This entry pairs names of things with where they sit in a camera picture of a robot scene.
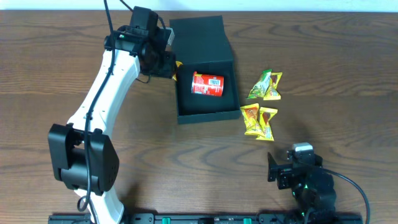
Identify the green snack packet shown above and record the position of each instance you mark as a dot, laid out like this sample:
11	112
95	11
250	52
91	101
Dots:
260	87

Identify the yellow candy packet lower left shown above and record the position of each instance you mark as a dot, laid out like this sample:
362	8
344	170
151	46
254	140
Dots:
250	115

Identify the yellow candy packet lower right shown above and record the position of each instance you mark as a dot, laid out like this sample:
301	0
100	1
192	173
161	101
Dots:
265	115

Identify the black open gift box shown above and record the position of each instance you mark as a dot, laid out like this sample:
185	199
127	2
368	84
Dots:
202	46

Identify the yellow candy packet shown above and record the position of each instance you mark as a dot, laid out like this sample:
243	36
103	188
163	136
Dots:
271	92
265	115
250	115

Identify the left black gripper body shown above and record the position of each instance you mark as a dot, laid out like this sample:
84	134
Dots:
168	64

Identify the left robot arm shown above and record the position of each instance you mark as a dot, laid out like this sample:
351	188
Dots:
82	154

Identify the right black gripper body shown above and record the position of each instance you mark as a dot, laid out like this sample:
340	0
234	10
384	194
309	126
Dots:
283	174

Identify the yellow biscuit packet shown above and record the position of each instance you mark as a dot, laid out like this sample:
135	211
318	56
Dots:
177	65

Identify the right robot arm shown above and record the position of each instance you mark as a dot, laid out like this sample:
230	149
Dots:
312	188

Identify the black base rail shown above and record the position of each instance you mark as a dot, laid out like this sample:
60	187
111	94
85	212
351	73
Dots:
263	218

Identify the red Pringles can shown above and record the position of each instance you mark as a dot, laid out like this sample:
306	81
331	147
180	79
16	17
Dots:
204	84

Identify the yellow candy packet upper right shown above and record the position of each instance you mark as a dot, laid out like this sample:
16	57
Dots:
271	92

